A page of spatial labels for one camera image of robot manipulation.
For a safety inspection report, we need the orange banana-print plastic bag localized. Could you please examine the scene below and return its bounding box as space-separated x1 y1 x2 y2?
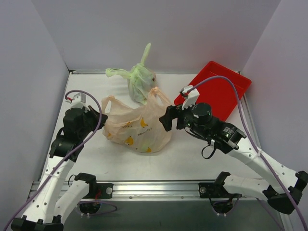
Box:
102 87 172 154

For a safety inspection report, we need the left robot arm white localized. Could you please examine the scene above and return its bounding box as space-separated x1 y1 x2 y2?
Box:
11 105 108 231

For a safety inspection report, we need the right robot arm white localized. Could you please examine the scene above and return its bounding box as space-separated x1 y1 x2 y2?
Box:
159 103 308 215

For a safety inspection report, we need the green knotted plastic bag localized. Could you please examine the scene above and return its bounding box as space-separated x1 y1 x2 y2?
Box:
105 43 156 105

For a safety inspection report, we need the red plastic tray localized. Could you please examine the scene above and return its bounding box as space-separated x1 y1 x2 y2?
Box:
189 61 252 121

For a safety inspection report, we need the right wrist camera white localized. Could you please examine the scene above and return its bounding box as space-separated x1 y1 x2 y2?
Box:
180 85 200 110

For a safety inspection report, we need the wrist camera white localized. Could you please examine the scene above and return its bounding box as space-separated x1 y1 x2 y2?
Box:
65 93 87 109
180 85 200 110

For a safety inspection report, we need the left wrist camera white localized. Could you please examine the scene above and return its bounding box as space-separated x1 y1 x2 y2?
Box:
65 93 87 109

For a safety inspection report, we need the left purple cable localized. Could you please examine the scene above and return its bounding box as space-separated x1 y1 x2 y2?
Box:
3 90 118 231

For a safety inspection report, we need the purple cable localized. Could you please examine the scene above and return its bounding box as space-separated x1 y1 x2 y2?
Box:
3 90 118 231
192 76 305 231

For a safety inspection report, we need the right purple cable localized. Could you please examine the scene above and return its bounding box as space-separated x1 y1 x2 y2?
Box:
192 76 305 231

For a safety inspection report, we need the aluminium front rail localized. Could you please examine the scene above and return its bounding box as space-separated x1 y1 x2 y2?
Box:
28 179 287 200

